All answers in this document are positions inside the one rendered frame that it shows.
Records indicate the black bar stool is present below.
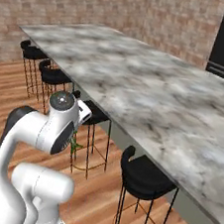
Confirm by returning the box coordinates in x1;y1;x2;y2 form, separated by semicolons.
32;57;79;119
111;144;184;224
60;89;117;183
13;38;51;101

